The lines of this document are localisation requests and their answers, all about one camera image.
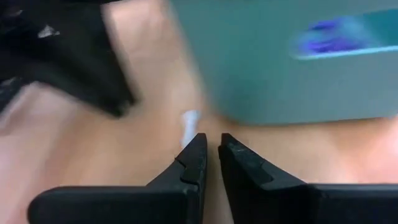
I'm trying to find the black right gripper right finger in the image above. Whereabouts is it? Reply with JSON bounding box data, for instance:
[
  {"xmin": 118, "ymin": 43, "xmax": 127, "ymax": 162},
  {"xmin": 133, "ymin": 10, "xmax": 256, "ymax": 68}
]
[{"xmin": 217, "ymin": 133, "xmax": 398, "ymax": 224}]

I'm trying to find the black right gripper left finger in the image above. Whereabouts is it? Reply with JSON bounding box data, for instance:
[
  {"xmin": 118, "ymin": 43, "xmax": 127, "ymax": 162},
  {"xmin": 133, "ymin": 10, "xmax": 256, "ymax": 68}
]
[{"xmin": 27, "ymin": 132, "xmax": 208, "ymax": 224}]

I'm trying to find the white plastic bone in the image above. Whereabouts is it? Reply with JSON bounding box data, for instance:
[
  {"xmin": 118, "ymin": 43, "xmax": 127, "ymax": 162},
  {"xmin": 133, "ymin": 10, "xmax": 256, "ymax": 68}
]
[{"xmin": 180, "ymin": 109, "xmax": 202, "ymax": 149}]

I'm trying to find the purple plastic spider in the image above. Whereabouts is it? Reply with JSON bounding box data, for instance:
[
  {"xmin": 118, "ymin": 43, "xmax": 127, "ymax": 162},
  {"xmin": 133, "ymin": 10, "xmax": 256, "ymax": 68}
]
[{"xmin": 298, "ymin": 18, "xmax": 364, "ymax": 55}]

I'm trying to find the teal plastic basket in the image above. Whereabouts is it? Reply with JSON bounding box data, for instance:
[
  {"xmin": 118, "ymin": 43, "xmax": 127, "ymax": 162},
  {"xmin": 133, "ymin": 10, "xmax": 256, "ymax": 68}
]
[{"xmin": 169, "ymin": 0, "xmax": 398, "ymax": 126}]

